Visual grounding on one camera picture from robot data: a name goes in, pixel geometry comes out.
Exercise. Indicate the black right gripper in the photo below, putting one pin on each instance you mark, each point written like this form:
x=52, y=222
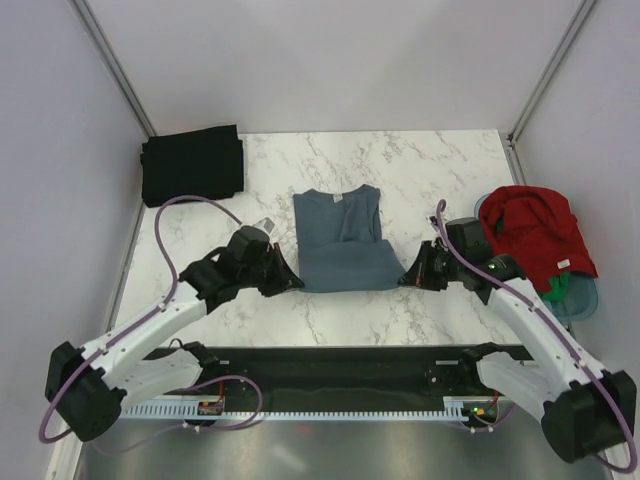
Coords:
x=418, y=275

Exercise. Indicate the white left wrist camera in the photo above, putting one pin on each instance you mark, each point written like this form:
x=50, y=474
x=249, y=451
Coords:
x=265, y=225

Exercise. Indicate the aluminium frame post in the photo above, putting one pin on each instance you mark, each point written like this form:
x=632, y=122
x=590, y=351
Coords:
x=96, y=33
x=552, y=68

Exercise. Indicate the green t-shirt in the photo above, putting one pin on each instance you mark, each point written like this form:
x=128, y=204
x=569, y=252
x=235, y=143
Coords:
x=559, y=286

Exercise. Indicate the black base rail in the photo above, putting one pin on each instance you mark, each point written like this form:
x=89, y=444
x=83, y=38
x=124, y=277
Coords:
x=347, y=378

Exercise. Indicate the folded black t-shirt stack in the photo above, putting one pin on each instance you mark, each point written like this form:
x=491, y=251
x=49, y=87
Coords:
x=206, y=163

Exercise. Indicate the blue-grey t-shirt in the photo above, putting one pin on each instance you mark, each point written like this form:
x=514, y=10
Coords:
x=340, y=242

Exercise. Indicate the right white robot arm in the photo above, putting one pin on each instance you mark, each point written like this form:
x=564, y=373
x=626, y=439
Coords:
x=582, y=407

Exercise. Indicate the teal plastic basket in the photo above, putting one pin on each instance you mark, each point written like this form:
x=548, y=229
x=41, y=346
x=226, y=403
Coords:
x=582, y=297

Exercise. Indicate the right aluminium frame post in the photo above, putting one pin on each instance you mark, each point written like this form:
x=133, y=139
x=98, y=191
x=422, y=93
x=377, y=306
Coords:
x=552, y=68

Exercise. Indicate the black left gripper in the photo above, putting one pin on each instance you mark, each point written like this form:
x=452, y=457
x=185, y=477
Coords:
x=283, y=280

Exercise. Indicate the white slotted cable duct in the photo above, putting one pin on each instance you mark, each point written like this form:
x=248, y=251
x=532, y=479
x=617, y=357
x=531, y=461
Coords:
x=191, y=409

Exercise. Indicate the left aluminium frame post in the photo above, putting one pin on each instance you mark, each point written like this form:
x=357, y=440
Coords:
x=96, y=33

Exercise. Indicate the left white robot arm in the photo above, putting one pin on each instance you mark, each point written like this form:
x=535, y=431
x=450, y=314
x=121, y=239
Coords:
x=90, y=386

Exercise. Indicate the red t-shirt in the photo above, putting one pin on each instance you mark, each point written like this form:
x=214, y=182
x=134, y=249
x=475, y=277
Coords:
x=537, y=228

